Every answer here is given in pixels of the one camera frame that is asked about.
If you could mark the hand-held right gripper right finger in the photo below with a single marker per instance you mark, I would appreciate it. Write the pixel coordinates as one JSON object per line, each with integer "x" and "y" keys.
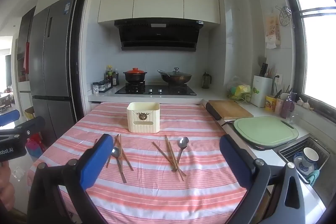
{"x": 233, "y": 161}

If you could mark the window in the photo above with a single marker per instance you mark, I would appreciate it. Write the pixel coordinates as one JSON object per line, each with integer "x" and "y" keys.
{"x": 320, "y": 43}

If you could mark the yellow capped sauce bottle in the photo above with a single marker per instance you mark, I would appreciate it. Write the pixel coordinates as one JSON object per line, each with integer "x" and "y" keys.
{"x": 109, "y": 73}

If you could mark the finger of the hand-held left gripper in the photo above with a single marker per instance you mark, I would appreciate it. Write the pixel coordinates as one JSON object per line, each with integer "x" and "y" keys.
{"x": 29, "y": 127}
{"x": 9, "y": 117}

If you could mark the black clay pot orange lid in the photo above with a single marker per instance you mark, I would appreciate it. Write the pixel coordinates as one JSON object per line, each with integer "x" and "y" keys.
{"x": 135, "y": 75}

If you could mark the white wall outlet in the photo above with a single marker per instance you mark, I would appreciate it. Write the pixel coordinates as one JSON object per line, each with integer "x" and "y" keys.
{"x": 278, "y": 79}

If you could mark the glass teapot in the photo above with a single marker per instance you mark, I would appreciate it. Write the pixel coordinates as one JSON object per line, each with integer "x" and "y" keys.
{"x": 206, "y": 81}

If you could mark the person's left hand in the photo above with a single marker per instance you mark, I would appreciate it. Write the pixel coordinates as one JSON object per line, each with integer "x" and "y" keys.
{"x": 5, "y": 187}

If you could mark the pink striped tablecloth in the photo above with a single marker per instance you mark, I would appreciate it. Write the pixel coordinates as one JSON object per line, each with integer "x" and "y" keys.
{"x": 157, "y": 200}

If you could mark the clear spice jar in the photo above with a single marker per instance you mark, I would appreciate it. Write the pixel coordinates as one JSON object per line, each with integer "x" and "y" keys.
{"x": 101, "y": 86}
{"x": 107, "y": 85}

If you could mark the black flat pan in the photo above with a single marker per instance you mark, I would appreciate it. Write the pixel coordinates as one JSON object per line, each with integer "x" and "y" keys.
{"x": 258, "y": 146}

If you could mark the garlic bulbs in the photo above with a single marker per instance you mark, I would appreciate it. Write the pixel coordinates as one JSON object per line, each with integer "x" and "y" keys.
{"x": 304, "y": 103}

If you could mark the yellow printed cup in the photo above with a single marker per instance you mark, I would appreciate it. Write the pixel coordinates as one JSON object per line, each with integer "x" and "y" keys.
{"x": 270, "y": 103}

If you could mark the teal dish cloth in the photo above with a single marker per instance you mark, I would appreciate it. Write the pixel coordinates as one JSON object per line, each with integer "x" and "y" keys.
{"x": 313, "y": 177}

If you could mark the black range hood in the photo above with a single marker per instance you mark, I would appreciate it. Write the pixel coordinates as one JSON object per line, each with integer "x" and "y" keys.
{"x": 157, "y": 35}

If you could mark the cream ribbed utensil holder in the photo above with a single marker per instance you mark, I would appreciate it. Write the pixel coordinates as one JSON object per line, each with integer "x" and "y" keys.
{"x": 143, "y": 119}

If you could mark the white knife block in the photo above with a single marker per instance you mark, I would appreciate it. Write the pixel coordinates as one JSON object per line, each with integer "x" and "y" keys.
{"x": 261, "y": 92}

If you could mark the dark wok with glass lid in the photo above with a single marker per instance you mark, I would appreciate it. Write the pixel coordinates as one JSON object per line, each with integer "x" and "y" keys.
{"x": 176, "y": 77}

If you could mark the colourful carton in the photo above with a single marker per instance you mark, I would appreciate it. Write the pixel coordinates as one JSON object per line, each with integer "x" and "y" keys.
{"x": 35, "y": 146}

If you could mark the pink cup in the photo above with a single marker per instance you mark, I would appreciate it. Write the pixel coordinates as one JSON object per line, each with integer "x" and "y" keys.
{"x": 279, "y": 107}

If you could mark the metal spoon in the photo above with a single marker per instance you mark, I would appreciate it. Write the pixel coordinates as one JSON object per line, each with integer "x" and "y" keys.
{"x": 183, "y": 142}
{"x": 115, "y": 152}

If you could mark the steel sink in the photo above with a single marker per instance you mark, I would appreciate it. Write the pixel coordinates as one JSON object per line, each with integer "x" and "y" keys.
{"x": 288, "y": 151}

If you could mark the green cutting board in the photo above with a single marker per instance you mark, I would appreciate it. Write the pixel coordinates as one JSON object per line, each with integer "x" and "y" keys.
{"x": 265, "y": 132}

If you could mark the purple bottle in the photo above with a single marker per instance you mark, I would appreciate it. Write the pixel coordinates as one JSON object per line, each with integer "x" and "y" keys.
{"x": 287, "y": 107}

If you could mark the grey refrigerator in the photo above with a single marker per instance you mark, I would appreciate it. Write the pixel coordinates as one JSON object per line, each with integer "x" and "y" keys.
{"x": 52, "y": 56}

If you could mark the blue white cup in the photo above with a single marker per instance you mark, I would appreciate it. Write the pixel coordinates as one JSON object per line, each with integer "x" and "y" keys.
{"x": 311, "y": 155}

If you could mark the yellow green plastic bags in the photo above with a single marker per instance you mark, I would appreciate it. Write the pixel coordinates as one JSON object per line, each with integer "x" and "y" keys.
{"x": 240, "y": 91}

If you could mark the clear drinking glass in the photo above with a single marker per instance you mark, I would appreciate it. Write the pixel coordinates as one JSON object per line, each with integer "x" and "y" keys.
{"x": 293, "y": 117}

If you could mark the dark door frame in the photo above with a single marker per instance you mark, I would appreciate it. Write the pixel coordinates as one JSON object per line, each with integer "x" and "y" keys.
{"x": 86, "y": 29}

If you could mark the blue patterned plate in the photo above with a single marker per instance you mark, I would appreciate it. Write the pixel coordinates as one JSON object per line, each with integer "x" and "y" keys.
{"x": 299, "y": 165}

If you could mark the wall calendar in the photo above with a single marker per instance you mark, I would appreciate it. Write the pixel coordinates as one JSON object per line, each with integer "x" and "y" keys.
{"x": 272, "y": 29}

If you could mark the black gas stove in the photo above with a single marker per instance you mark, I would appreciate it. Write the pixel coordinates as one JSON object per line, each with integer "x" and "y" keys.
{"x": 157, "y": 90}

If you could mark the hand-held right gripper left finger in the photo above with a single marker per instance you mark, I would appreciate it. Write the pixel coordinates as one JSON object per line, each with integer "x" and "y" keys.
{"x": 97, "y": 158}

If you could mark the wooden cutting board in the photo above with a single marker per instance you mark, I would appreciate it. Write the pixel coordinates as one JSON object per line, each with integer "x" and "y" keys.
{"x": 231, "y": 108}

